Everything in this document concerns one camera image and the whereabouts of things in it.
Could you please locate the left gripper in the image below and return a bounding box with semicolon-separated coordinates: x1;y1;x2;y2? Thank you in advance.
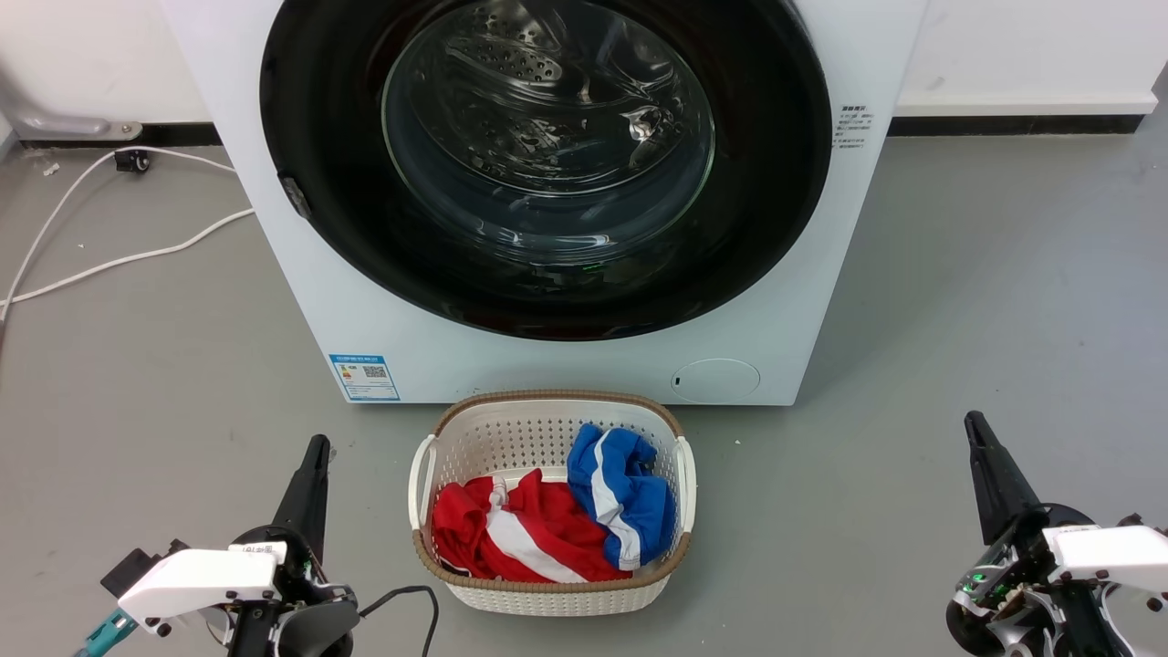
224;435;362;657

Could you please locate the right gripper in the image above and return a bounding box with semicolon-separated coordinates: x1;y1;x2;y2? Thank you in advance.
944;411;1132;657

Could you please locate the white front-load washing machine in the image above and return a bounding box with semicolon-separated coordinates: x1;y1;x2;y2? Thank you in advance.
159;0;930;407

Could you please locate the black round glass washer door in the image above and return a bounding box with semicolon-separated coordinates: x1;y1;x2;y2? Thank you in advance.
259;0;833;342

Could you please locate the blue energy label sticker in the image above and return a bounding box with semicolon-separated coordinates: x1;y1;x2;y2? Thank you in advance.
328;354;402;403

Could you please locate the white perforated laundry basket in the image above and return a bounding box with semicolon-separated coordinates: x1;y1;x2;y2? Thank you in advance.
408;390;698;617

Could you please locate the red white-striped garment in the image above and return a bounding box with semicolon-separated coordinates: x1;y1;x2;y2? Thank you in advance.
431;468;634;584

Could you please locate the teal connector piece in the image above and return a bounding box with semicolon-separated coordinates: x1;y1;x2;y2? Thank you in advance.
75;609;140;657

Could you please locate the round white filter cover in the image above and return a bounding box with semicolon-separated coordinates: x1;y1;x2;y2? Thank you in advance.
671;358;762;404

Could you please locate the blue white-striped garment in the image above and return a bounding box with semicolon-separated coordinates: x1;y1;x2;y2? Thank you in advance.
566;422;678;571

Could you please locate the small printed text sticker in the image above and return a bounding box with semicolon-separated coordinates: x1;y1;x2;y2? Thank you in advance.
834;104;875;151

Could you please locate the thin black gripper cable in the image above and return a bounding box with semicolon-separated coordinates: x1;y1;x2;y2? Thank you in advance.
356;585;441;657

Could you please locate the white power cable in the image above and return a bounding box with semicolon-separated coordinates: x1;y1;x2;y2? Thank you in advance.
0;207;256;307

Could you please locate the white cable with black clip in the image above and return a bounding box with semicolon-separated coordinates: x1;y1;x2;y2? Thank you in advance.
0;145;238;322

